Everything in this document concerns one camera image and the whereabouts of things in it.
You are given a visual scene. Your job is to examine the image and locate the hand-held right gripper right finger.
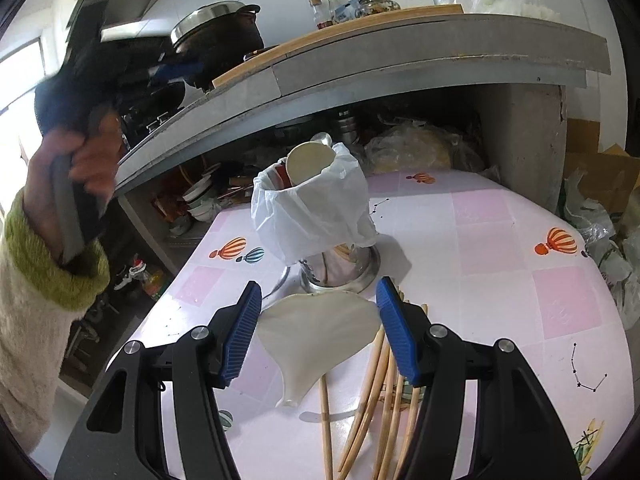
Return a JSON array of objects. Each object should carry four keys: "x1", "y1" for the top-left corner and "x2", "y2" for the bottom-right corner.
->
[{"x1": 376, "y1": 276, "x2": 583, "y2": 480}]

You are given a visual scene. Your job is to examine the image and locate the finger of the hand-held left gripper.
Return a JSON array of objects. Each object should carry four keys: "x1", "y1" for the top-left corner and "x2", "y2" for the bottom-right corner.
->
[{"x1": 150, "y1": 57, "x2": 204, "y2": 86}]

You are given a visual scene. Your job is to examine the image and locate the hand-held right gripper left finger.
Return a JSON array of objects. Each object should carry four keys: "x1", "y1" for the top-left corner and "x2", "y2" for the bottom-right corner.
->
[{"x1": 54, "y1": 282, "x2": 262, "y2": 480}]

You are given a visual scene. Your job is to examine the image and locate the bunch of wooden chopsticks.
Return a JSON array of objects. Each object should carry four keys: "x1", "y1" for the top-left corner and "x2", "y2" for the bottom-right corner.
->
[{"x1": 319, "y1": 285, "x2": 432, "y2": 480}]

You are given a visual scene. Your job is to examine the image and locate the white plastic bag liner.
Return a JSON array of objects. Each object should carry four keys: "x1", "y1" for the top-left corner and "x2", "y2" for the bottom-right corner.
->
[{"x1": 250, "y1": 142, "x2": 379, "y2": 267}]

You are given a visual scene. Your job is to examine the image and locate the person's left forearm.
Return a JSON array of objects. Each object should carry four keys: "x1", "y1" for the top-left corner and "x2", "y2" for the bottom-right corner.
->
[{"x1": 0, "y1": 187, "x2": 111, "y2": 463}]

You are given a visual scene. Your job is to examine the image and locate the person's left hand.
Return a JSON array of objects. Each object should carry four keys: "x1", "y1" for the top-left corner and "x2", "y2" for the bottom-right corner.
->
[{"x1": 25, "y1": 109, "x2": 124, "y2": 241}]

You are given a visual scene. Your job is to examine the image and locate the gas stove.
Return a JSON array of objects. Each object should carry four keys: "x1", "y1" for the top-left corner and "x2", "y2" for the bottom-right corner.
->
[{"x1": 120, "y1": 80, "x2": 212, "y2": 137}]

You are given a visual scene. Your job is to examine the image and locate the black pot with steel lid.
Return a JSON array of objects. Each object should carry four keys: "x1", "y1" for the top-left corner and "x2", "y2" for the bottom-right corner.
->
[{"x1": 170, "y1": 2, "x2": 266, "y2": 84}]

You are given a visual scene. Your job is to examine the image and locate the window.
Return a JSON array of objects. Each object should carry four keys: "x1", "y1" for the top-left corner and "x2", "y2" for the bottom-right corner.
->
[{"x1": 0, "y1": 40, "x2": 47, "y2": 172}]

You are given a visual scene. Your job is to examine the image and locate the cooking oil bottle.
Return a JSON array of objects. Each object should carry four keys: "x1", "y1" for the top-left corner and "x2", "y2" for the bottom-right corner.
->
[{"x1": 127, "y1": 257, "x2": 166, "y2": 302}]

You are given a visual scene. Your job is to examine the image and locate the stack of bowls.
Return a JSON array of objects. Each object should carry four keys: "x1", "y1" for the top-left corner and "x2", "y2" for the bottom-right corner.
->
[{"x1": 182, "y1": 180, "x2": 221, "y2": 222}]

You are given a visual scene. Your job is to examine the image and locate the wooden cutting board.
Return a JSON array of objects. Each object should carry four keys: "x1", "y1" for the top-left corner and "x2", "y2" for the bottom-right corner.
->
[{"x1": 212, "y1": 4, "x2": 464, "y2": 89}]

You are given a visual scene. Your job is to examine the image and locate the steel containers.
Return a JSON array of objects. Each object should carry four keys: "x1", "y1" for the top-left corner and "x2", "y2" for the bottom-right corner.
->
[{"x1": 335, "y1": 110, "x2": 359, "y2": 144}]

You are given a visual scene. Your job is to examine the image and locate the yellow plastic bag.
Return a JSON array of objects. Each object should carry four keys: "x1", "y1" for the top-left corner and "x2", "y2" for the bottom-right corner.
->
[{"x1": 365, "y1": 122, "x2": 454, "y2": 174}]

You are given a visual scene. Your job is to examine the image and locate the blue packet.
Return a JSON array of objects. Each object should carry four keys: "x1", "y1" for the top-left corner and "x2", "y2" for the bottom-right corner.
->
[{"x1": 334, "y1": 0, "x2": 362, "y2": 24}]

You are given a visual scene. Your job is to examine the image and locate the glass jar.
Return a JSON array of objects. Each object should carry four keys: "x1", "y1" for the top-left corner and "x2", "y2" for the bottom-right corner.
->
[{"x1": 357, "y1": 0, "x2": 402, "y2": 16}]

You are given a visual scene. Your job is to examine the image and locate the printed plastic bag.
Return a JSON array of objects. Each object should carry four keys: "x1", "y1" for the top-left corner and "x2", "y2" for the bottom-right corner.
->
[{"x1": 565, "y1": 170, "x2": 640, "y2": 327}]

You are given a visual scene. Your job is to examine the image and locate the concrete kitchen counter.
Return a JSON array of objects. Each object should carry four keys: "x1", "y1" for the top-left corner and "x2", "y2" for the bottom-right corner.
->
[{"x1": 115, "y1": 10, "x2": 614, "y2": 197}]

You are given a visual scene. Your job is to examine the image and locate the cardboard box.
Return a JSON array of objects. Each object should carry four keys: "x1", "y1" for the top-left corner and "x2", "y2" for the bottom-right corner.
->
[{"x1": 562, "y1": 120, "x2": 640, "y2": 222}]

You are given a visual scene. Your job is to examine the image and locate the crumpled white plastic bag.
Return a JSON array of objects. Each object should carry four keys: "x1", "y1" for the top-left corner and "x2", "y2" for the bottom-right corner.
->
[{"x1": 470, "y1": 0, "x2": 562, "y2": 24}]

